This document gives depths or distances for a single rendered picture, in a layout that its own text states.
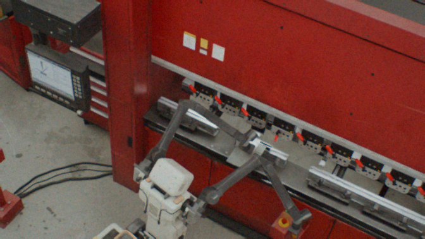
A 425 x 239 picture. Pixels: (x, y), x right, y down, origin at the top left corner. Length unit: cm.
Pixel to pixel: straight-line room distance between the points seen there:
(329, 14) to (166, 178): 128
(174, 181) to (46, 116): 249
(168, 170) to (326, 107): 102
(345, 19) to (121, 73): 160
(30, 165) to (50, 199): 42
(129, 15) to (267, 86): 95
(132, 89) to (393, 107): 173
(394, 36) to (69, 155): 315
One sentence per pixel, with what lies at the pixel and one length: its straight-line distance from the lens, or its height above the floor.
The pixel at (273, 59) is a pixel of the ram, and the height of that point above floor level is 178.
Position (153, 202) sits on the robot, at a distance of 330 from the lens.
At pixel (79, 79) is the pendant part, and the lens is 349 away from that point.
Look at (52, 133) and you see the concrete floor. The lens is 527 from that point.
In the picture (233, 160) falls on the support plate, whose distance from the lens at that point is 375.
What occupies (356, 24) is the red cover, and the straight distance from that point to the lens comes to 298.
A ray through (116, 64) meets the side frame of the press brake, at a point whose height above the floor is 139.
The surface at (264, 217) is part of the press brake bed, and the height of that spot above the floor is 39.
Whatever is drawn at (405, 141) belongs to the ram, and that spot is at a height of 158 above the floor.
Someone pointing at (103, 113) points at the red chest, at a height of 35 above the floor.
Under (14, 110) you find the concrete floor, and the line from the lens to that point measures 555.
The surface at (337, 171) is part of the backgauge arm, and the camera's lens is 406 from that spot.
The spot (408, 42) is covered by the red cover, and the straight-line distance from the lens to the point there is 296.
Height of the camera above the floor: 390
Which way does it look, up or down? 47 degrees down
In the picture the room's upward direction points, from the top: 7 degrees clockwise
